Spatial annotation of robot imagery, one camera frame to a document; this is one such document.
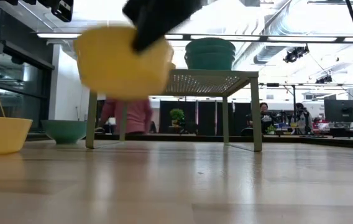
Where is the black ceiling camera rig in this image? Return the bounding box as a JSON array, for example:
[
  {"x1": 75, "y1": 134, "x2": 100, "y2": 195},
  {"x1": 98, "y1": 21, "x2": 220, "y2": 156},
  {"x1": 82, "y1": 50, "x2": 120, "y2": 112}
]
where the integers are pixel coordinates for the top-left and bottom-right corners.
[
  {"x1": 315, "y1": 74, "x2": 333, "y2": 85},
  {"x1": 283, "y1": 44, "x2": 310, "y2": 64}
]

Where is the black computer monitor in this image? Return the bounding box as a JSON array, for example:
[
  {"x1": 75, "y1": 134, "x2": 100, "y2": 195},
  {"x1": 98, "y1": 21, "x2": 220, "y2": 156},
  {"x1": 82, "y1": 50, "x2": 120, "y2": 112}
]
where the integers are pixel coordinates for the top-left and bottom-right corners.
[{"x1": 324, "y1": 99, "x2": 353, "y2": 123}]

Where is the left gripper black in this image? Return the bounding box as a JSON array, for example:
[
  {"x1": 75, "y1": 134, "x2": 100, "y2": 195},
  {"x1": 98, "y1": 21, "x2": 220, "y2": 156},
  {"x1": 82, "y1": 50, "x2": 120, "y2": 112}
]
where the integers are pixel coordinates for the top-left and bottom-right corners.
[{"x1": 7, "y1": 0, "x2": 74, "y2": 23}]

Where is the green perforated metal shelf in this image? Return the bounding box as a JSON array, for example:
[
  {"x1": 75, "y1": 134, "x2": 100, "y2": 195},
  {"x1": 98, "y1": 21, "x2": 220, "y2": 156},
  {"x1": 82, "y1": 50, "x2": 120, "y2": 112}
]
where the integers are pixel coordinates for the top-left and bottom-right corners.
[{"x1": 85, "y1": 68, "x2": 264, "y2": 152}]

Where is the person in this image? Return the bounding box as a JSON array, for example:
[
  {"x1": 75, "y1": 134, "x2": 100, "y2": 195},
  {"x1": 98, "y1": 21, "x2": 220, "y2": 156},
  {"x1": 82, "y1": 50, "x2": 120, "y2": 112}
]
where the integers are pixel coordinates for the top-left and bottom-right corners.
[
  {"x1": 246, "y1": 101, "x2": 278, "y2": 136},
  {"x1": 293, "y1": 102, "x2": 316, "y2": 135},
  {"x1": 97, "y1": 98, "x2": 154, "y2": 135}
]

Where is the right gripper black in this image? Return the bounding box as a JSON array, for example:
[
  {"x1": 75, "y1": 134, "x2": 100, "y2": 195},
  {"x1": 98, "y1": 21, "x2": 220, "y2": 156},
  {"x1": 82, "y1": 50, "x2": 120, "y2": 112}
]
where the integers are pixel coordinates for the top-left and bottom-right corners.
[{"x1": 123, "y1": 0, "x2": 203, "y2": 53}]

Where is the black aluminium table frame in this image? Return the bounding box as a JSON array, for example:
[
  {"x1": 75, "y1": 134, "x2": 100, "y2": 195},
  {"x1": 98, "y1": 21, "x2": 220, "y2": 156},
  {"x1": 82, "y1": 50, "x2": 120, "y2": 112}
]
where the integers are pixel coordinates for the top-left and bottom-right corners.
[{"x1": 27, "y1": 133, "x2": 353, "y2": 151}]

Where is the black partition wall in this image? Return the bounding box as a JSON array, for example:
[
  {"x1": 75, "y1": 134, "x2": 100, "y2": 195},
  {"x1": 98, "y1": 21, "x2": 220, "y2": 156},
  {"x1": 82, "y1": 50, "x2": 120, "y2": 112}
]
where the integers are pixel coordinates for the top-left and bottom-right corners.
[{"x1": 159, "y1": 100, "x2": 252, "y2": 136}]

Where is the green bushy room plant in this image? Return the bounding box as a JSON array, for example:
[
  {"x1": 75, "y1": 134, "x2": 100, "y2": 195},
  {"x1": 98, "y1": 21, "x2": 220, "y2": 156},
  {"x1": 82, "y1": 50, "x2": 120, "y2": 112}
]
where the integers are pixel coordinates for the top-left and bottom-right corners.
[{"x1": 169, "y1": 108, "x2": 186, "y2": 128}]

